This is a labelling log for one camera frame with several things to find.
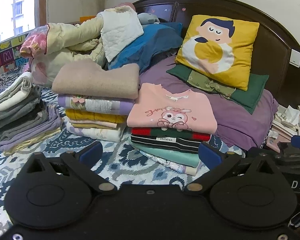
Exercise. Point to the beige folded sweater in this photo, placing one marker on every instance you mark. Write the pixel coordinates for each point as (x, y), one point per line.
(95, 80)

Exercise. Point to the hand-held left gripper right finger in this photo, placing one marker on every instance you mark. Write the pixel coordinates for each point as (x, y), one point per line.
(209, 153)

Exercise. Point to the stack of grey folded clothes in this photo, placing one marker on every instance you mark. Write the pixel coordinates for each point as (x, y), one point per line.
(20, 110)

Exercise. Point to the purple quilt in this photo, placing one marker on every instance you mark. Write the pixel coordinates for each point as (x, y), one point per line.
(240, 125)

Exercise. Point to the mustard yellow folded garment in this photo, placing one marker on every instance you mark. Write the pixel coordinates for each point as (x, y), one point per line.
(90, 116)

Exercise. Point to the blue white patterned bedspread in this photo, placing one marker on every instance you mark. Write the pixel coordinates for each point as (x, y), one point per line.
(140, 170)

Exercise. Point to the colourful alphabet play mat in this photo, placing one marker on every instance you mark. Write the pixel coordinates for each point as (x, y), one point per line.
(7, 57)

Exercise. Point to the white sequin garment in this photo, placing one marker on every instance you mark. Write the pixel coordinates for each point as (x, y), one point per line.
(190, 170)

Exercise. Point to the cream quilted duvet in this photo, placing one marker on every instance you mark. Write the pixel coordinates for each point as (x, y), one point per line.
(72, 37)

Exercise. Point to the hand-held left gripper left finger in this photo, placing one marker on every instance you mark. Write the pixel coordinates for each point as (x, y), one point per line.
(91, 152)

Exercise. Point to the white wall switch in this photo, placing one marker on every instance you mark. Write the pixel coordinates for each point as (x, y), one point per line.
(295, 58)

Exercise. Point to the blue blanket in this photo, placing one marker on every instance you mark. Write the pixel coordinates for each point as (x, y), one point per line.
(150, 45)

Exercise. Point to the black striped garment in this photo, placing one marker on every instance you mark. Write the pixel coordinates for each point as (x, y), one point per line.
(140, 140)

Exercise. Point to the red green striped garment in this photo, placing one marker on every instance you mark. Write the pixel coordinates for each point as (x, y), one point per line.
(200, 136)

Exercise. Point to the window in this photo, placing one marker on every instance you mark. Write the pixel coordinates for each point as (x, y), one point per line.
(5, 10)

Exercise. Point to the grey plush toy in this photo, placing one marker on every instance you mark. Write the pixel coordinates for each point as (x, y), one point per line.
(148, 18)

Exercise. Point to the white floral folded blanket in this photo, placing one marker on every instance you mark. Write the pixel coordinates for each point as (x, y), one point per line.
(100, 133)

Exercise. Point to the dark wooden headboard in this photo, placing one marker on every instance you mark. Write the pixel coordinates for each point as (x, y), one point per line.
(270, 45)

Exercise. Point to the mint green garment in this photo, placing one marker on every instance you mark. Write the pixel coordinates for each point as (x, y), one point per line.
(175, 156)

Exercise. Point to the green pillow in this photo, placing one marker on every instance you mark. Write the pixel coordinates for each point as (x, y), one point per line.
(252, 90)

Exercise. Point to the pale peach folded garment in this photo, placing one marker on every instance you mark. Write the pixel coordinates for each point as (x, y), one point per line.
(110, 125)

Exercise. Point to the pink rabbit print sweatshirt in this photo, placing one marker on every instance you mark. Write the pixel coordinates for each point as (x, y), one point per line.
(145, 105)

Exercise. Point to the yellow cartoon print cushion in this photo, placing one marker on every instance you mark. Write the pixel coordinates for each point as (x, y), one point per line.
(240, 62)

